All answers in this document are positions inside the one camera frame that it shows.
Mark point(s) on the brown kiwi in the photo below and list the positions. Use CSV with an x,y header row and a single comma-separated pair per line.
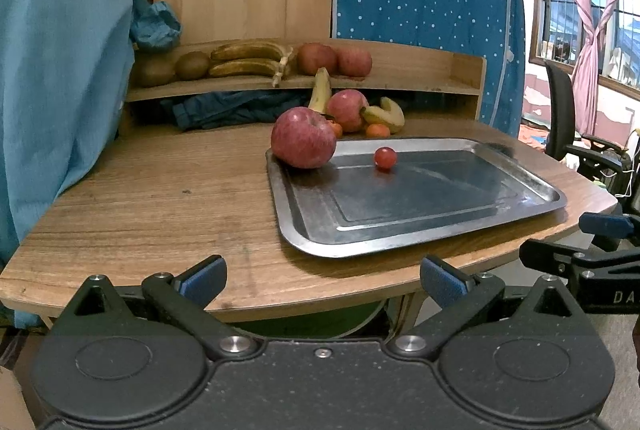
x,y
152,71
192,65

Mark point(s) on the large red apple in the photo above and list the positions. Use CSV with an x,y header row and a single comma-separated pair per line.
x,y
303,137

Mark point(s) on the red cherry tomato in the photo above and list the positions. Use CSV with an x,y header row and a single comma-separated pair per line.
x,y
385,158

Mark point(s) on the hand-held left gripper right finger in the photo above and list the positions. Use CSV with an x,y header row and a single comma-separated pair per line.
x,y
440,282

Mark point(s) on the metal tray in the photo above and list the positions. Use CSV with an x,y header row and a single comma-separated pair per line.
x,y
425,205

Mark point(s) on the spotted ripe banana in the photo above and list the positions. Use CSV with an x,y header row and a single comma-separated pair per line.
x,y
250,49
242,68

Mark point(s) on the dark blue cloth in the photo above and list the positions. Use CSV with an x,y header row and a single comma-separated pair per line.
x,y
235,110

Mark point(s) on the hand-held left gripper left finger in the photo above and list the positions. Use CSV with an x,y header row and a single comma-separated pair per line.
x,y
205,282

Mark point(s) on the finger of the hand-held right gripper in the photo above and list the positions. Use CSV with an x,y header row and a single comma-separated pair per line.
x,y
547,255
605,224

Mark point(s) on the bright blue cloth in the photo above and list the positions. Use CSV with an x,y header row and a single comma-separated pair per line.
x,y
156,27

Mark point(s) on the wooden desk shelf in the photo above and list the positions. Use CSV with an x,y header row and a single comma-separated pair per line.
x,y
410,65

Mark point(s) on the black office chair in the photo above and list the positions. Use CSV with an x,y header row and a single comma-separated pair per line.
x,y
562,110

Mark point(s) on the yellow banana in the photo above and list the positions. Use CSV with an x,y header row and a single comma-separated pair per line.
x,y
320,90

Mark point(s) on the light blue garment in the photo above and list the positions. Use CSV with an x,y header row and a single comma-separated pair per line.
x,y
55,60

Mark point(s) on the window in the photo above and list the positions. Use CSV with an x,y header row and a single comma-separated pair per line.
x,y
565,10

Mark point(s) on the green round container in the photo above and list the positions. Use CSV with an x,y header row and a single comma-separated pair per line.
x,y
310,322

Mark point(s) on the small tangerine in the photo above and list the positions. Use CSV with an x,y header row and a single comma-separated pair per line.
x,y
337,129
377,130

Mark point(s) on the curved yellow-green banana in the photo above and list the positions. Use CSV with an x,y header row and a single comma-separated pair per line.
x,y
387,116

